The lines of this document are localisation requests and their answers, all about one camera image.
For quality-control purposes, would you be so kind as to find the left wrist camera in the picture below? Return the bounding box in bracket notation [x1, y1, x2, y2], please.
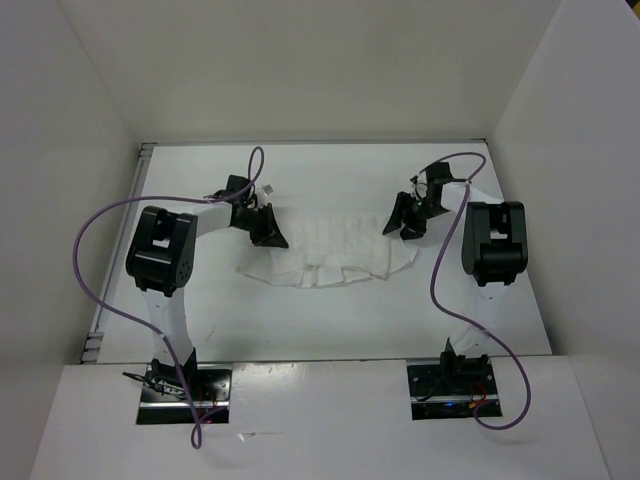
[258, 184, 274, 197]

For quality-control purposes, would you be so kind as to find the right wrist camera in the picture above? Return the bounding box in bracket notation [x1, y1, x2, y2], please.
[410, 175, 428, 201]

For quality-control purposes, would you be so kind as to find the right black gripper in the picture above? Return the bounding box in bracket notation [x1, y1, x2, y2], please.
[382, 191, 448, 241]

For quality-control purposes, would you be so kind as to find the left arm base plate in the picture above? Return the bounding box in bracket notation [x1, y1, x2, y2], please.
[127, 364, 232, 425]

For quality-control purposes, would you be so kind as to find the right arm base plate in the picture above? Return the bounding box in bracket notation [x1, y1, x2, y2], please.
[407, 359, 502, 421]

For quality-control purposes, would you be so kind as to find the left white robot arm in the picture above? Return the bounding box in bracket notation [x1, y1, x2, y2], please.
[125, 175, 289, 400]

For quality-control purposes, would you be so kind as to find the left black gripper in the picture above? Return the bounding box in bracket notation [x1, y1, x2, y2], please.
[234, 203, 288, 249]

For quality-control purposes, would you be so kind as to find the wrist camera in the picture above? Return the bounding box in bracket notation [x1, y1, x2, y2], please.
[258, 184, 274, 197]
[410, 175, 428, 201]

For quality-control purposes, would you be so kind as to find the white pleated skirt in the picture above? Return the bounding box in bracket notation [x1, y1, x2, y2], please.
[236, 208, 418, 289]

